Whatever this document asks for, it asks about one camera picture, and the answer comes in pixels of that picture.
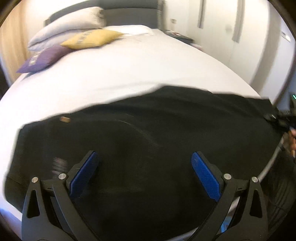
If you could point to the white bed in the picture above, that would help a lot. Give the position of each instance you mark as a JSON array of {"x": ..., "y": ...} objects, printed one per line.
[{"x": 129, "y": 67}]

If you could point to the black pants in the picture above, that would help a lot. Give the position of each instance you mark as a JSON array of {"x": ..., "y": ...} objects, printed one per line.
[{"x": 148, "y": 129}]

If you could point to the yellow cushion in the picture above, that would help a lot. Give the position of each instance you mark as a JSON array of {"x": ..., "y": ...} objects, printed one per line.
[{"x": 92, "y": 38}]

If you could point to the dark nightstand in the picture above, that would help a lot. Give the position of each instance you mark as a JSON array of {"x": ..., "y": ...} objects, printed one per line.
[{"x": 179, "y": 36}]

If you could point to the person's right hand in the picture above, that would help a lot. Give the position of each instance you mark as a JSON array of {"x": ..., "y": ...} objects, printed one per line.
[{"x": 292, "y": 141}]

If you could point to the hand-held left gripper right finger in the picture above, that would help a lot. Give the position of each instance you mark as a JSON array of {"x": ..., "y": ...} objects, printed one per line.
[{"x": 205, "y": 176}]

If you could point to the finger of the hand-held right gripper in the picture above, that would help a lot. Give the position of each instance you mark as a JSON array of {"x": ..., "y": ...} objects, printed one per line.
[{"x": 272, "y": 117}]

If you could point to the beige curtain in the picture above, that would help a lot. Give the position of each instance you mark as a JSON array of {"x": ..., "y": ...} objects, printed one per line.
[{"x": 12, "y": 41}]

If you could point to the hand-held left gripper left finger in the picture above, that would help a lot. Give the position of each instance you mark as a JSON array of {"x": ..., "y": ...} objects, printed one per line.
[{"x": 83, "y": 174}]

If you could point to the white wardrobe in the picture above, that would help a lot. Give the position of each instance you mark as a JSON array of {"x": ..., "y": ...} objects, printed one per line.
[{"x": 222, "y": 34}]

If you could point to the white pillow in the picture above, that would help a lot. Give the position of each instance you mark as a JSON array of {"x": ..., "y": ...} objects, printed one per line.
[
  {"x": 76, "y": 17},
  {"x": 49, "y": 34}
]

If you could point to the grey headboard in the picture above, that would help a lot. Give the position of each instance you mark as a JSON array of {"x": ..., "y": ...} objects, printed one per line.
[{"x": 129, "y": 12}]

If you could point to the purple cushion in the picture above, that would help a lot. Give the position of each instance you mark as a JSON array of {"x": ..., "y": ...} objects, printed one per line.
[{"x": 44, "y": 58}]

